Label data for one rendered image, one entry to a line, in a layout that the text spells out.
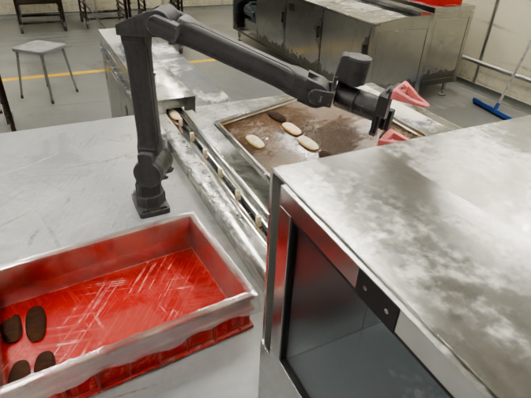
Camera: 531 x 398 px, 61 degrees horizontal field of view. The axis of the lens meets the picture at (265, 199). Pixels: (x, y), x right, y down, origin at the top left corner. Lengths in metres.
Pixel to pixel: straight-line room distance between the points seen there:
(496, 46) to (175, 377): 4.80
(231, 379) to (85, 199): 0.74
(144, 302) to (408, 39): 3.58
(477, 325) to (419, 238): 0.10
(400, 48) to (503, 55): 1.36
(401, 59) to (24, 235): 3.54
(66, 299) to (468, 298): 0.87
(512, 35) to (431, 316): 4.87
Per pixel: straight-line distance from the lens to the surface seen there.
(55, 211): 1.38
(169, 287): 1.06
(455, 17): 4.78
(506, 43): 5.21
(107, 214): 1.32
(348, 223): 0.43
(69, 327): 1.02
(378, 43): 4.03
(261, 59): 1.05
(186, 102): 1.84
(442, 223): 0.46
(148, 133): 1.19
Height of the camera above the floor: 1.55
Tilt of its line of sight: 33 degrees down
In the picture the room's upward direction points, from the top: 2 degrees clockwise
